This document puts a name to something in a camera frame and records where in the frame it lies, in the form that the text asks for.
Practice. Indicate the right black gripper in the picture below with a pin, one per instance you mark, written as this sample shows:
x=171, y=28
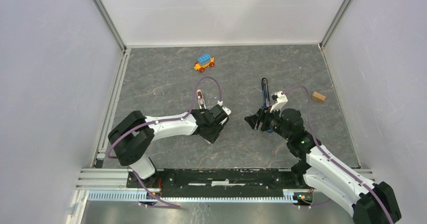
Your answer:
x=264, y=112

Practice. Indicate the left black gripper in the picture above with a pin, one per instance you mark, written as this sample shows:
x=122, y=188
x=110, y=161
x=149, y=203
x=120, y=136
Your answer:
x=213, y=138

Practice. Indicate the blue stapler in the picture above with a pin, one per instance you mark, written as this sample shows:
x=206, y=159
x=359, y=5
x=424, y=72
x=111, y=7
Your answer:
x=265, y=91

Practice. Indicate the pink white staple remover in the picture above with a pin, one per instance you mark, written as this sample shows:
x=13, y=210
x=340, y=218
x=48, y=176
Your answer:
x=200, y=99

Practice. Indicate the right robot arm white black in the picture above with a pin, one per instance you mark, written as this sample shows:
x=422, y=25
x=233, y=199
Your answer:
x=363, y=199

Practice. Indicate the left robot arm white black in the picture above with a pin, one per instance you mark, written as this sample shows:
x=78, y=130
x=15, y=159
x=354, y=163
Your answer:
x=132, y=136

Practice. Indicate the toy brick car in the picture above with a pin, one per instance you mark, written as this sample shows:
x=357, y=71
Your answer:
x=204, y=62

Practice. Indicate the small wooden block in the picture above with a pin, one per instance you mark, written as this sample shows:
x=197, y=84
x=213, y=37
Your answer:
x=318, y=97

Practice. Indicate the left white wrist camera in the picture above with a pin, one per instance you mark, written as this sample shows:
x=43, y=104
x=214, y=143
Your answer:
x=227, y=110

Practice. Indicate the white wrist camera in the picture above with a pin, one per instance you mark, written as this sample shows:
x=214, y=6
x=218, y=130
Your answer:
x=227, y=110
x=279, y=100

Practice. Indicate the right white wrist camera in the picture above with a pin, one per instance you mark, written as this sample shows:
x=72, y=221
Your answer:
x=279, y=100

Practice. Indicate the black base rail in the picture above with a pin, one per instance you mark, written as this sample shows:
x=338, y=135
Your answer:
x=213, y=183

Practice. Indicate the white cable duct strip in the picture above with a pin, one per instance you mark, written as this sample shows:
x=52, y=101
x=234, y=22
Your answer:
x=142, y=196

